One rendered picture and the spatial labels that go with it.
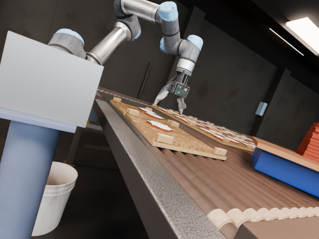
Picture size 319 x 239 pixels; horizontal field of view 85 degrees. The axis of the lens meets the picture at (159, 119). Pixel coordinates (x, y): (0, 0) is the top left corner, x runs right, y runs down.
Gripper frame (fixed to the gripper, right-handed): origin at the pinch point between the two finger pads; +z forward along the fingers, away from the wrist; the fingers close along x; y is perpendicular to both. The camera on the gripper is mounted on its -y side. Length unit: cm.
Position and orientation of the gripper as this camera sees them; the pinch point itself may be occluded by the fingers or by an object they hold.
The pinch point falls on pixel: (166, 110)
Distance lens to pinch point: 84.9
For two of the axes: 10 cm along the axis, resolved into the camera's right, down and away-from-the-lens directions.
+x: 8.9, 2.8, 3.7
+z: -3.5, 9.3, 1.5
